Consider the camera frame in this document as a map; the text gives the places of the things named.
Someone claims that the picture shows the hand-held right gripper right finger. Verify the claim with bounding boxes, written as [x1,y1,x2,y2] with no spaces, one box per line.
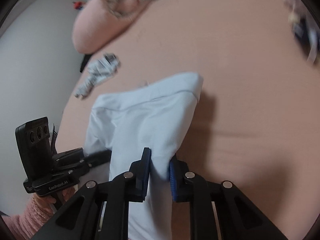
[169,154,288,240]

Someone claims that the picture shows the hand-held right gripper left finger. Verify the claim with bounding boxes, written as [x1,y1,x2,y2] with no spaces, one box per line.
[31,147,152,240]

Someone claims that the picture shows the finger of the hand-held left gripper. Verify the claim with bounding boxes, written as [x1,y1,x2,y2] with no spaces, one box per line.
[54,164,91,179]
[53,148,112,168]

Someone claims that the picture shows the white navy-trimmed t-shirt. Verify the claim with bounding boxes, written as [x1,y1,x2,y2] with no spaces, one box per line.
[84,72,204,240]

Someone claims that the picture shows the person's left forearm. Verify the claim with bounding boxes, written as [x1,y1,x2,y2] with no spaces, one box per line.
[0,199,54,240]

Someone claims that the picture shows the pile of folded clothes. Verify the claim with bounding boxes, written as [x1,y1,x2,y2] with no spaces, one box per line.
[287,12,301,26]

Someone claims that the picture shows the person's left hand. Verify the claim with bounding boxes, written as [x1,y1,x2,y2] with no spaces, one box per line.
[32,187,76,214]

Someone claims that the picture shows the crumpled pale printed garment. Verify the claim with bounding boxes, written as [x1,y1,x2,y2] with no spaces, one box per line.
[74,53,122,99]

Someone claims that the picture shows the black bag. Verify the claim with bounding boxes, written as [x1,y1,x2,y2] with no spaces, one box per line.
[80,54,92,73]

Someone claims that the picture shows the rolled pink quilt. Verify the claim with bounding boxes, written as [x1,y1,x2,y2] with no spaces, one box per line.
[72,0,153,54]

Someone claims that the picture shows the folded navy striped garment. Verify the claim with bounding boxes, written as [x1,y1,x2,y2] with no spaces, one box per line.
[292,16,320,64]

